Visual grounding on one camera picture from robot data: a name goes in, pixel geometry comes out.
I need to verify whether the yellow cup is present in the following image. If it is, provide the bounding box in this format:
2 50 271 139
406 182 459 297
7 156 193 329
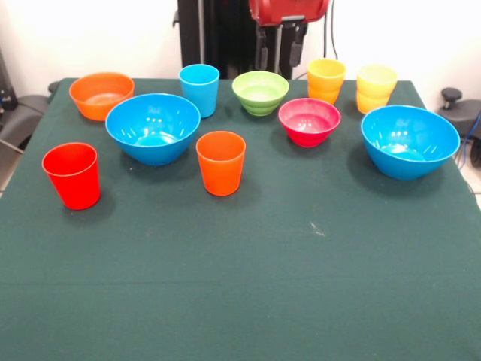
355 64 398 115

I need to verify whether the red cup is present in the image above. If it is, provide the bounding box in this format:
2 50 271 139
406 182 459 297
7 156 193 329
41 141 101 211

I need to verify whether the blue cup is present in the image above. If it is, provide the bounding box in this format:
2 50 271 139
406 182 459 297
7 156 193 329
177 63 221 119

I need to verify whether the black hanging cable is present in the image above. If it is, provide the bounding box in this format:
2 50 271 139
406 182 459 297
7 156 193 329
328 0 341 63

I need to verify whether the dark green tablecloth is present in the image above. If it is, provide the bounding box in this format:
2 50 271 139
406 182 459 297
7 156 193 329
0 77 481 361

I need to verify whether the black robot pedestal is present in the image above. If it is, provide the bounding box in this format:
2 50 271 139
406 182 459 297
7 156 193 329
172 0 328 80

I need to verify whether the light orange cup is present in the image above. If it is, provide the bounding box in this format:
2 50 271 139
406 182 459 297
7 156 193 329
306 58 346 105

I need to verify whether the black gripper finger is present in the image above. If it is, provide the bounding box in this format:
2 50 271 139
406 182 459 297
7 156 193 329
256 26 268 71
291 25 304 68

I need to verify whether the green bowl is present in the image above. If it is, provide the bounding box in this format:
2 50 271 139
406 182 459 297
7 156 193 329
231 70 290 117

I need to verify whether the pink bowl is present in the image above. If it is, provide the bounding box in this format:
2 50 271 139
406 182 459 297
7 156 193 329
277 98 342 148

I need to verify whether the large blue bowl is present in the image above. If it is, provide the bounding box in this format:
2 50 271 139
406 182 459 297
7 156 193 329
104 93 201 167
360 104 461 181

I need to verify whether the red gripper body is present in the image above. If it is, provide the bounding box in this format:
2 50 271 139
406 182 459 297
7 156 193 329
248 0 330 27

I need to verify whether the grey pedestal foot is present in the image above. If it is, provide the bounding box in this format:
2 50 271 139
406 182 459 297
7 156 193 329
437 87 481 138
0 80 61 151

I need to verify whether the orange bowl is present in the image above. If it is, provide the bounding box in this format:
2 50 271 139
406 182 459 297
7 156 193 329
68 71 135 122

